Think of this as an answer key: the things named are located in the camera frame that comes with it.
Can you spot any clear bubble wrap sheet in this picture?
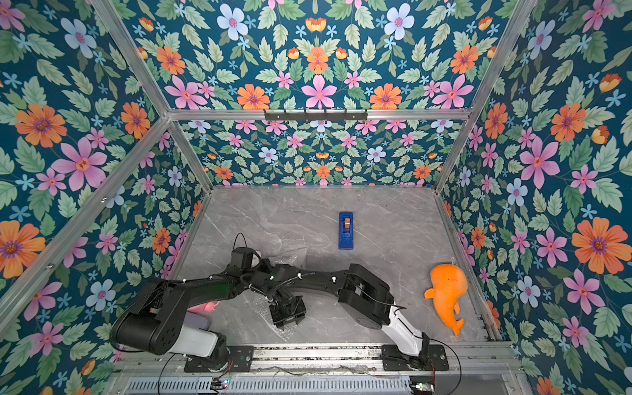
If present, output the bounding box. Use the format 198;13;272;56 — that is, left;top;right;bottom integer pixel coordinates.
249;246;317;342

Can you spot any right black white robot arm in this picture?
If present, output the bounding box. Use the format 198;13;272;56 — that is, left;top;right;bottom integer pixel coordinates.
258;263;431;369

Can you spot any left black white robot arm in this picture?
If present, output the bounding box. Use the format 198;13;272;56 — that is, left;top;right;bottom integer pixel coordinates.
110;265;254;371

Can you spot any pink plush toy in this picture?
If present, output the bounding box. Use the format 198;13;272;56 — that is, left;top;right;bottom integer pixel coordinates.
188;301;220;314

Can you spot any blue tape dispenser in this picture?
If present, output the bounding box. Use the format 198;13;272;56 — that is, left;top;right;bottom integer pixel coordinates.
338;212;354;250

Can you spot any orange plush whale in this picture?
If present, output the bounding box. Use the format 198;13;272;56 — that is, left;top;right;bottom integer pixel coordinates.
424;263;468;337

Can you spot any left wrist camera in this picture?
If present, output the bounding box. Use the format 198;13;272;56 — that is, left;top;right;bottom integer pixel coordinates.
230;247;261;271

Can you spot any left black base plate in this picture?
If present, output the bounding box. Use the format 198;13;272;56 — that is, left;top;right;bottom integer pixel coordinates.
184;346;254;373

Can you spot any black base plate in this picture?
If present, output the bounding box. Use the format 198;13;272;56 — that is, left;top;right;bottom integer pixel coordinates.
380;344;449;372
184;346;254;373

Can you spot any white vented cable duct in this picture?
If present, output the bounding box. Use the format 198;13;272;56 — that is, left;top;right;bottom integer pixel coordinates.
123;376;412;394

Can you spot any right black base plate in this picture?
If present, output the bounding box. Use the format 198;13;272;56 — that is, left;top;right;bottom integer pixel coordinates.
380;344;449;372

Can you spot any black hook rail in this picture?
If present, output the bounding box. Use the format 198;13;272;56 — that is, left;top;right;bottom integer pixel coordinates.
263;110;369;122

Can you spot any aluminium mounting rail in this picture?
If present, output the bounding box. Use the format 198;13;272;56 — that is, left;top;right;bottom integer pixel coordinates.
112;341;524;379

